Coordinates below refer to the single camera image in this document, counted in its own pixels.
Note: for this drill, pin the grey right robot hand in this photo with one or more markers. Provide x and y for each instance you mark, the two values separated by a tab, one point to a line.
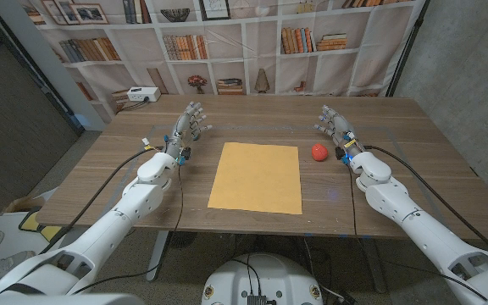
340	129

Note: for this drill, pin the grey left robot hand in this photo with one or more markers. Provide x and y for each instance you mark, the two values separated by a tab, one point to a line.
180	131

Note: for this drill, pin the yellow felt sheet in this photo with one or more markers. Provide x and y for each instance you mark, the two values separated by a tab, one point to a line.
256	178

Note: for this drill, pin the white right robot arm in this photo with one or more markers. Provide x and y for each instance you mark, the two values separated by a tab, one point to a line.
396	203

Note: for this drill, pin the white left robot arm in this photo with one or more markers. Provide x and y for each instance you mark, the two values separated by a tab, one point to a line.
142	199

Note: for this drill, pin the red ball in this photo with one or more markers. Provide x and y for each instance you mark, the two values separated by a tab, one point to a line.
319	152

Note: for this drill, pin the white power strip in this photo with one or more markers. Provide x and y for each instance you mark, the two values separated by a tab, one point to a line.
143	94

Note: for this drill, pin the black round floor object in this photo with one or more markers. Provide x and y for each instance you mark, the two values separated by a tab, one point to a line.
182	240

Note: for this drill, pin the black backdrop stand pole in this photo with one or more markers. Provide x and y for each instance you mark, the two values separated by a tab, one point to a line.
409	44

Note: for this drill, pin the printed bookshelf backdrop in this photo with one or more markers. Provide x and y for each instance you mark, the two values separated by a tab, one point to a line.
261	51

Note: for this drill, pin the grey table leg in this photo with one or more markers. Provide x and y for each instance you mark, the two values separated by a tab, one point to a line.
158	256
373	267

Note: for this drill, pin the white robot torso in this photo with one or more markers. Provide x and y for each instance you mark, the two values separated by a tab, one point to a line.
286	279

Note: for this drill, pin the dark perforated partition panel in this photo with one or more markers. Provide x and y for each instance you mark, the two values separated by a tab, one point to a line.
15	127

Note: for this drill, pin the yellow and black floor item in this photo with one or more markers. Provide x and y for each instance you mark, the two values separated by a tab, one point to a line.
42	231

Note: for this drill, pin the brown cardboard box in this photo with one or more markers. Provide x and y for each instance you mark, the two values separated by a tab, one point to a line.
19	204

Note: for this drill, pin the black hub box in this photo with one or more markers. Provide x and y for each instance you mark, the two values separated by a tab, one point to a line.
256	301

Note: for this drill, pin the grey sneaker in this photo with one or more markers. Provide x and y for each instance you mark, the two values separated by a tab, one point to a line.
7	266

